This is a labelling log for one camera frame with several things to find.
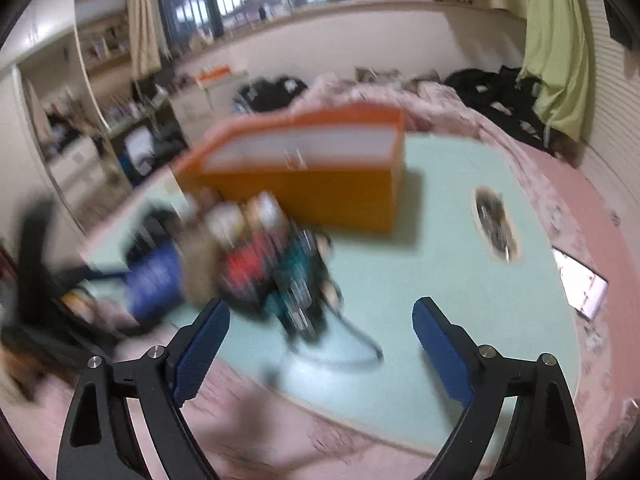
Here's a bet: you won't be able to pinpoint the dark patterned pouch red ornament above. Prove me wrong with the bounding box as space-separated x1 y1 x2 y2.
220 240 281 311

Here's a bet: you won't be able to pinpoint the teal toy car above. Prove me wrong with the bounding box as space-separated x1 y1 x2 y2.
265 230 346 343

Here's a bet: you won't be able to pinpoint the blue card box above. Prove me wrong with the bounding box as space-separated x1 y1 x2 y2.
125 245 186 321

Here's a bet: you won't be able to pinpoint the black striped clothes pile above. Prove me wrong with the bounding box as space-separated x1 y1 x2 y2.
235 77 308 113

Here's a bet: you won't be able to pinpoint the white bedside cabinet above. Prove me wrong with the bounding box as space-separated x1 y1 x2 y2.
170 70 248 136

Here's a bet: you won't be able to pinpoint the brown fur pompom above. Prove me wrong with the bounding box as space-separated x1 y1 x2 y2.
177 232 226 306

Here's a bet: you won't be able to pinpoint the pink bed sheet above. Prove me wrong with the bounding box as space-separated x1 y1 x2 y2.
520 142 626 241

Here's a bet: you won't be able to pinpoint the white drawer unit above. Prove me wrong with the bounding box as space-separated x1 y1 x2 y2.
50 137 106 201

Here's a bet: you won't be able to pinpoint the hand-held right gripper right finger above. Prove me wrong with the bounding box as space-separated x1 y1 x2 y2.
412 296 587 480

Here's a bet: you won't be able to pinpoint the dark metal trinkets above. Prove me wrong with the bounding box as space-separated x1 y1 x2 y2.
475 187 523 263

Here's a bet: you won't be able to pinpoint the orange cardboard box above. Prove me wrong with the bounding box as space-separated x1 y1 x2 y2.
172 102 406 233

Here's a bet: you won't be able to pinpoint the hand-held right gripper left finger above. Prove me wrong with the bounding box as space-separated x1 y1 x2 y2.
56 297 232 480

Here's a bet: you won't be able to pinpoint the mint cartoon desktop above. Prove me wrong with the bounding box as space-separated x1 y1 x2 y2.
82 132 583 458

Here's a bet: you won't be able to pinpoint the wall shelf with bottles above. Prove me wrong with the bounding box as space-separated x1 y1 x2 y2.
75 12 136 73

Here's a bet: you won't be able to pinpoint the black hanging cloth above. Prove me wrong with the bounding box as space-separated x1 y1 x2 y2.
602 0 640 51

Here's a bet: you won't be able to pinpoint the white rounded appliance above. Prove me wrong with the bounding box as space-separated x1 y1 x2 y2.
125 127 156 171

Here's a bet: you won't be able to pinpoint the green curtain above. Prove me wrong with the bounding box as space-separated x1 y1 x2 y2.
517 0 591 141

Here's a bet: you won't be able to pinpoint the white louvered door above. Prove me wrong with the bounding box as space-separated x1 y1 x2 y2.
575 0 640 241

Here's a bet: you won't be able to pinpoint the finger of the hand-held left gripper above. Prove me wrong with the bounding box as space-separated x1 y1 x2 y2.
50 262 133 293

